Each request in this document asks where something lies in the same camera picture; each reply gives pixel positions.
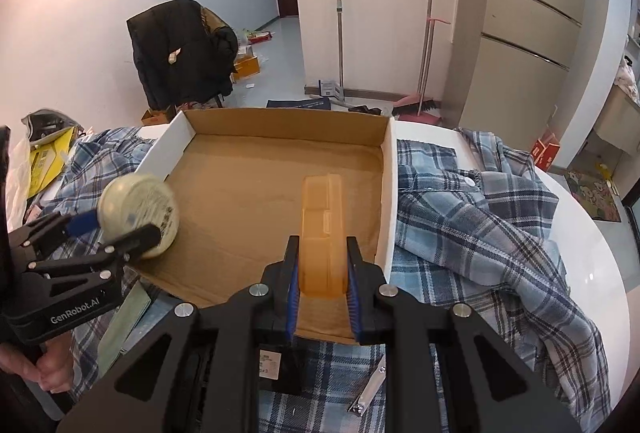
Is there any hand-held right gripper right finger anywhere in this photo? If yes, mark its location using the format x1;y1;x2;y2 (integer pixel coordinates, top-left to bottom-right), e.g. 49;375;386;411
345;237;585;433

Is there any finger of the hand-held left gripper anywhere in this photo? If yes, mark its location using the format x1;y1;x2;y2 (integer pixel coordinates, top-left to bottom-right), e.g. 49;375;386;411
22;223;162;286
10;210;103;260

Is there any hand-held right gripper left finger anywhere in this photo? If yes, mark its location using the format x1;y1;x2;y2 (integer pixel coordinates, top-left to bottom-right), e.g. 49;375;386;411
56;235;301;433

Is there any round cream tin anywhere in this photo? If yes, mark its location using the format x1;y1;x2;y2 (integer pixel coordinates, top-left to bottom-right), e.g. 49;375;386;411
97;174;181;262

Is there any orange translucent plastic box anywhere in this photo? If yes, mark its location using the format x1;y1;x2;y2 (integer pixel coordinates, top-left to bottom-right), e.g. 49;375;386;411
300;172;349;302

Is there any pale green box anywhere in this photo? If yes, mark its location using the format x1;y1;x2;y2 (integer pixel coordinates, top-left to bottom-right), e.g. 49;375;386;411
96;284;152;375

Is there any shallow cardboard box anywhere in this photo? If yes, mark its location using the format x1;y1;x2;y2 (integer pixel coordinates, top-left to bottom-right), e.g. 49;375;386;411
134;107;399;347

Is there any person's left hand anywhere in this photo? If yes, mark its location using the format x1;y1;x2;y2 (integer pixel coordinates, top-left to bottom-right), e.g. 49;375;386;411
0;334;77;395

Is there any yellow envelope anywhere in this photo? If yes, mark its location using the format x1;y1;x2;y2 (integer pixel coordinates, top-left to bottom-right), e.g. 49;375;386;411
27;127;80;200

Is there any white plastic bag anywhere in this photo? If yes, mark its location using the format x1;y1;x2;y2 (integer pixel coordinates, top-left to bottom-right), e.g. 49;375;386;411
4;132;33;235

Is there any metal nail clipper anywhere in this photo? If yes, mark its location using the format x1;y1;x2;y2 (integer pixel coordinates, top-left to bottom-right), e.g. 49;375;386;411
347;353;389;417

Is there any grey bag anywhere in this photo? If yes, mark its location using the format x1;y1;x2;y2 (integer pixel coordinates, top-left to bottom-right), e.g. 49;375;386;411
22;110;77;140

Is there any small brown cardboard box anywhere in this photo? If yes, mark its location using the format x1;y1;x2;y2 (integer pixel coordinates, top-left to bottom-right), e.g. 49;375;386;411
141;105;177;125

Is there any blue plaid shirt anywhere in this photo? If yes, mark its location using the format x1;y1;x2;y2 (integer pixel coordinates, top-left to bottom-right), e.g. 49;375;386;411
39;126;615;433

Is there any black jacket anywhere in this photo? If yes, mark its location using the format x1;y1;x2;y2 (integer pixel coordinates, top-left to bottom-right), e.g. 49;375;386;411
126;0;240;110

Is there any dark blue floor mat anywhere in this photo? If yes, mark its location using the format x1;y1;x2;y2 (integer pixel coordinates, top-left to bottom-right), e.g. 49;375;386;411
266;96;332;110

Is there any pink dustpan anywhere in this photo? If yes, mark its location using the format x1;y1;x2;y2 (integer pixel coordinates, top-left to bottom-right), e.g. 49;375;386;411
394;20;443;125

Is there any red box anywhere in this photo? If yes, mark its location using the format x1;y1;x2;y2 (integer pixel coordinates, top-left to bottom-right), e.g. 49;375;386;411
531;137;562;172

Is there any floral floor mat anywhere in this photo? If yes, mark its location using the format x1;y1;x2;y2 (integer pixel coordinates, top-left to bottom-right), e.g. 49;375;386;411
564;167;622;222

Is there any beige refrigerator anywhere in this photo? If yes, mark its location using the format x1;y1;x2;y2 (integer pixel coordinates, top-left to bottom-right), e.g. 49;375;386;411
459;0;589;140

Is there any beige sink cabinet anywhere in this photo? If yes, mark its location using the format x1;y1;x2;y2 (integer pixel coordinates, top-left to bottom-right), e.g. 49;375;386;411
589;83;640;174

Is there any light cloth bundle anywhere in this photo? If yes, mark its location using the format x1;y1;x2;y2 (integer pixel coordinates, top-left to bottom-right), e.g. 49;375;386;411
614;54;640;101

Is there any mop with green handle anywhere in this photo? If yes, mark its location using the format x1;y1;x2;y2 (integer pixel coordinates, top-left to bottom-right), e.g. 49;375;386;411
330;0;352;105

